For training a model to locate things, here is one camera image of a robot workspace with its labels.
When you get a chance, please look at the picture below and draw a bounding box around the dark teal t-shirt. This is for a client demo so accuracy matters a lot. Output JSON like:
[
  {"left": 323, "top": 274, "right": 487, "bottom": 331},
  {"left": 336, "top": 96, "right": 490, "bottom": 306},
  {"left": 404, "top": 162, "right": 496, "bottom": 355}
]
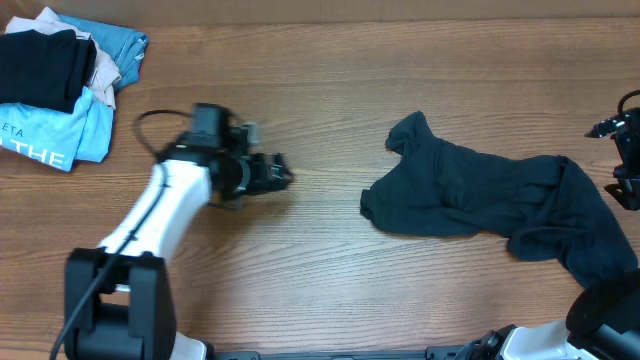
[{"left": 360, "top": 111, "right": 639, "bottom": 288}]

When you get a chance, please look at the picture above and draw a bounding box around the folded black garment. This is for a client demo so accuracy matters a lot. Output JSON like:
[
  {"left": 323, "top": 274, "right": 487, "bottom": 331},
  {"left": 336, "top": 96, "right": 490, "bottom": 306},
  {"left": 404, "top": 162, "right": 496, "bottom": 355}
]
[{"left": 1, "top": 30, "right": 97, "bottom": 113}]

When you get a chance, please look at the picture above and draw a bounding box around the folded beige garment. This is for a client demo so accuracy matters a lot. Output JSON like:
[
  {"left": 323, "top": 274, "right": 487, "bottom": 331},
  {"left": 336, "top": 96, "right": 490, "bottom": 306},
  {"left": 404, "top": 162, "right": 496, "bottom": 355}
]
[{"left": 5, "top": 7, "right": 121, "bottom": 109}]

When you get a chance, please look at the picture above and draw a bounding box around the light blue printed t-shirt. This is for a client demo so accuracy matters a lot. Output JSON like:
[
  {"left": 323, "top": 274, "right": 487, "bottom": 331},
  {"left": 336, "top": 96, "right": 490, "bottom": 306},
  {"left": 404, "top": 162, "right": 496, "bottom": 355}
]
[{"left": 1, "top": 87, "right": 114, "bottom": 172}]

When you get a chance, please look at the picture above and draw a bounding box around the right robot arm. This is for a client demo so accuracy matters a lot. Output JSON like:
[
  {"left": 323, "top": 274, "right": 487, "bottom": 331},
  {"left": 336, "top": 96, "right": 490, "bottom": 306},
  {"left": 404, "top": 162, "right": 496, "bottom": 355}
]
[{"left": 455, "top": 106, "right": 639, "bottom": 360}]

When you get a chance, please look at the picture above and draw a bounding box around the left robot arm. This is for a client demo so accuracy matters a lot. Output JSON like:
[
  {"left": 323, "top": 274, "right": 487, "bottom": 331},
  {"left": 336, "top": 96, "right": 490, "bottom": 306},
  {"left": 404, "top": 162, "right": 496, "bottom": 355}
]
[{"left": 50, "top": 103, "right": 294, "bottom": 360}]

